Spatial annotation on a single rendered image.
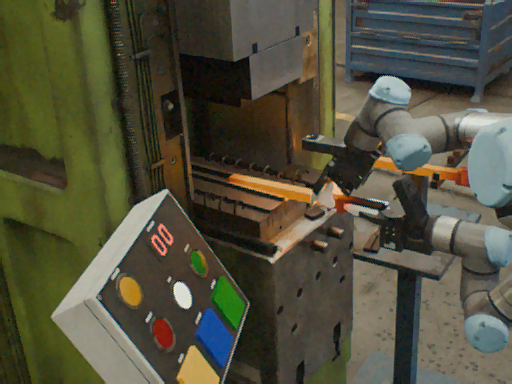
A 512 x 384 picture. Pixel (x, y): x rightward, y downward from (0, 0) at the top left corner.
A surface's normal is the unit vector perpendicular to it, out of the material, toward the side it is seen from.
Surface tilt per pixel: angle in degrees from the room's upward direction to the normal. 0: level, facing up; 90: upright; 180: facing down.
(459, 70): 90
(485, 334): 90
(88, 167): 89
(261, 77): 90
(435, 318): 0
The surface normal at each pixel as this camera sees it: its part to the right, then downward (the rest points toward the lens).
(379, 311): -0.05, -0.90
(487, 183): -0.98, 0.04
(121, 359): -0.18, 0.44
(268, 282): -0.58, 0.39
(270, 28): 0.81, 0.22
